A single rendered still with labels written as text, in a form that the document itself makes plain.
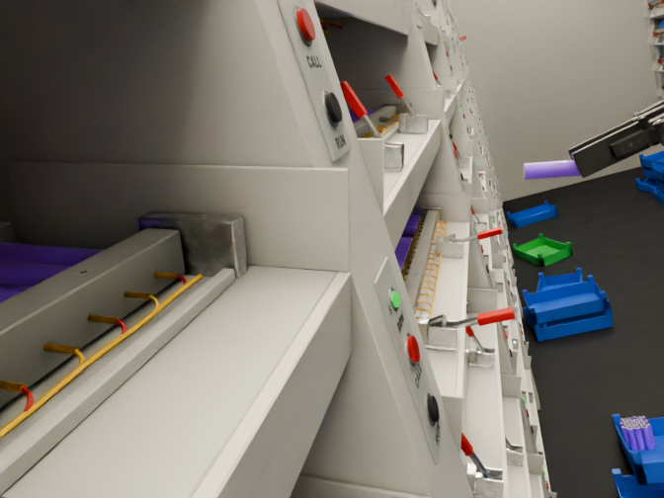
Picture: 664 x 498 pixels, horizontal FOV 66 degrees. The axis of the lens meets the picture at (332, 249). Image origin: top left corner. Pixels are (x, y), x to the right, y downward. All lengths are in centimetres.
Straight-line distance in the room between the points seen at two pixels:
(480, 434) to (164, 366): 59
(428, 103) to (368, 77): 11
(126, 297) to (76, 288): 3
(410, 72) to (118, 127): 70
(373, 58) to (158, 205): 71
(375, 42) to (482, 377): 58
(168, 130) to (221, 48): 5
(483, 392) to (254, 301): 62
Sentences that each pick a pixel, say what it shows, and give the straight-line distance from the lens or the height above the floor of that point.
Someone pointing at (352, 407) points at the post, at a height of 105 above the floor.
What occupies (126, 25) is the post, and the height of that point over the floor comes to 126.
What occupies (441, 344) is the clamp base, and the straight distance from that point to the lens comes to 54.
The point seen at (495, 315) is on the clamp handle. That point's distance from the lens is 53.
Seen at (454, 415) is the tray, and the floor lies 97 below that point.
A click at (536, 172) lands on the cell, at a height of 106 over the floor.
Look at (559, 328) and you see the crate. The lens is 239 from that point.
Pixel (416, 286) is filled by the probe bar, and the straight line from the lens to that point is 62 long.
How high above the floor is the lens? 120
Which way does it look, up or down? 14 degrees down
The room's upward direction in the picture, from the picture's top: 20 degrees counter-clockwise
